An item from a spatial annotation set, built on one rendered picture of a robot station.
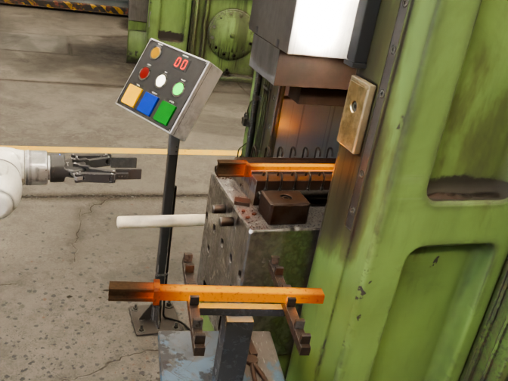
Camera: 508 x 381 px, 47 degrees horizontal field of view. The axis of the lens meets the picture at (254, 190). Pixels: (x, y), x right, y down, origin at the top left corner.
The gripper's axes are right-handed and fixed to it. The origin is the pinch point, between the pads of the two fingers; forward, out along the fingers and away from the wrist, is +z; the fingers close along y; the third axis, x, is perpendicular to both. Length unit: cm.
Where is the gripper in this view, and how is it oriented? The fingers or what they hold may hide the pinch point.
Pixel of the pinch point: (128, 168)
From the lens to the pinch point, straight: 162.3
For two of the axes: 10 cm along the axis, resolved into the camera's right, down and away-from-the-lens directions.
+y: 3.3, 4.4, -8.3
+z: 9.3, -0.1, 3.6
